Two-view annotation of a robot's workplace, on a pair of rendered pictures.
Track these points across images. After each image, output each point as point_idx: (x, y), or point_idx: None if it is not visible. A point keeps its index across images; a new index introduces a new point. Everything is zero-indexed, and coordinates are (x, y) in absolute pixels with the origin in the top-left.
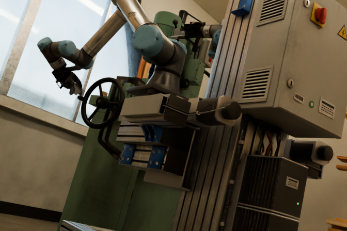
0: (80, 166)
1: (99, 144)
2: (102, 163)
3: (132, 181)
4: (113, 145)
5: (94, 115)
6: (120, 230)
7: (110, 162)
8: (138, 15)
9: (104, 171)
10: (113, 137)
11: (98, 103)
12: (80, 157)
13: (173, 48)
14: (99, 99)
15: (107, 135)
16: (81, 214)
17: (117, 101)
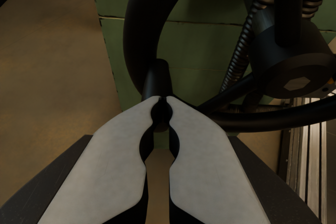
0: (127, 94)
1: (164, 59)
2: (187, 88)
3: (264, 101)
4: (214, 59)
5: None
6: (237, 134)
7: (210, 86)
8: None
9: (195, 97)
10: (210, 45)
11: (285, 94)
12: (119, 83)
13: None
14: (299, 78)
15: (256, 106)
16: (166, 131)
17: None
